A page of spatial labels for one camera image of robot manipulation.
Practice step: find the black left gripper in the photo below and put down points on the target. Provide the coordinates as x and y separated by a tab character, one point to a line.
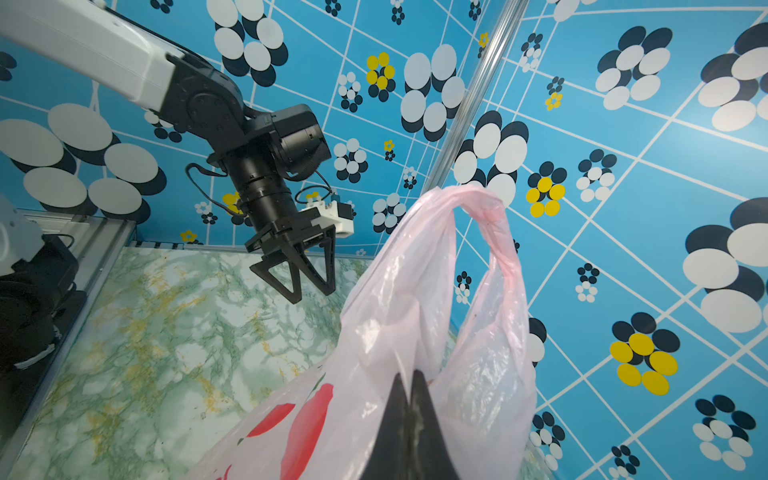
288	231

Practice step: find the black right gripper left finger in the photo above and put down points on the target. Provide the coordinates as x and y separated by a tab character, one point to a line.
390	456

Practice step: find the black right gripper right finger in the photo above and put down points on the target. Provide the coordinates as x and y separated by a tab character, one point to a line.
429	458

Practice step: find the pink printed plastic bag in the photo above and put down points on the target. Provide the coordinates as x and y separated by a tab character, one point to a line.
323	424

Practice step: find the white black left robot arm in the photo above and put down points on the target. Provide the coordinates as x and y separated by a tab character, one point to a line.
260	152

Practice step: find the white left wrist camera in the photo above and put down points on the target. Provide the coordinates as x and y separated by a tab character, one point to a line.
339	215

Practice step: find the aluminium frame post right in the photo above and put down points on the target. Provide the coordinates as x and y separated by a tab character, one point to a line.
503	34

